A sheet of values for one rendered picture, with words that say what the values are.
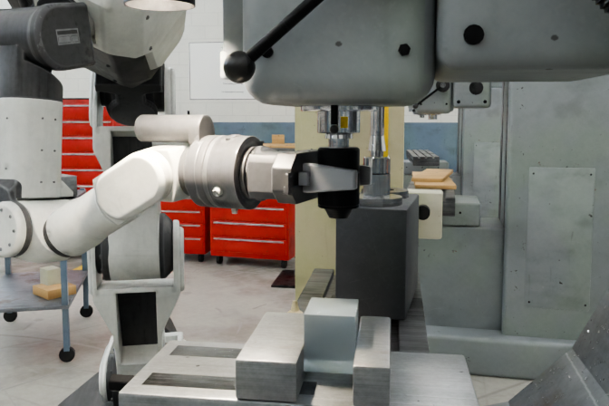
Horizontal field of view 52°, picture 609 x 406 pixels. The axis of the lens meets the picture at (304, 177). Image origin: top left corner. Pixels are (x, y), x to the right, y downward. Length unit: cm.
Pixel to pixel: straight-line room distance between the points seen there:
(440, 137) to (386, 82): 912
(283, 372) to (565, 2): 42
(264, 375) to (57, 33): 59
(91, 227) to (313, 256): 170
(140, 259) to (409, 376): 80
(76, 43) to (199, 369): 53
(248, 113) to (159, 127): 919
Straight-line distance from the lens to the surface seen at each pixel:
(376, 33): 61
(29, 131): 98
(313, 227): 248
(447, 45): 59
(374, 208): 105
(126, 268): 138
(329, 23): 61
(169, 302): 142
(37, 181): 98
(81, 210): 88
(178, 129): 78
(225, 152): 73
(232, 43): 71
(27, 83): 98
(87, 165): 595
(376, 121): 109
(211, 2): 1027
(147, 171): 76
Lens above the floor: 130
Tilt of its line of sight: 6 degrees down
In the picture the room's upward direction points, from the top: straight up
